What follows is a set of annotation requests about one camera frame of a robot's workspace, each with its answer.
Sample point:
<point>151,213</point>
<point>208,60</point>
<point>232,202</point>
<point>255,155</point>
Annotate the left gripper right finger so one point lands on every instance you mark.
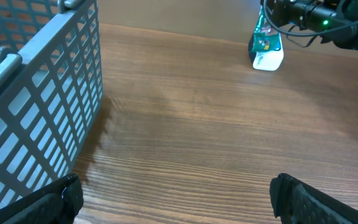
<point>294,201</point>

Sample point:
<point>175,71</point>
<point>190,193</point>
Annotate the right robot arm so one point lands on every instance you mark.
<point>333,21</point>

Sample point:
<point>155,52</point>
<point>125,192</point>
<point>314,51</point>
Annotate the grey plastic shopping basket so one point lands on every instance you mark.
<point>50,90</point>

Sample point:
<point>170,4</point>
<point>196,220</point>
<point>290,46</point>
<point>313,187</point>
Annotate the white barcode scanner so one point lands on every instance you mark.
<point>266,60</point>

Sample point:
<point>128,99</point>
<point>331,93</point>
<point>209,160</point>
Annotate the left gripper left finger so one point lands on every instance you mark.
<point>57,202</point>

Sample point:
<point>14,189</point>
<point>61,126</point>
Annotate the green 3M gloves packet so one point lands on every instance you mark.
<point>264,38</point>

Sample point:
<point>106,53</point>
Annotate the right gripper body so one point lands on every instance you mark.
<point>278,11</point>

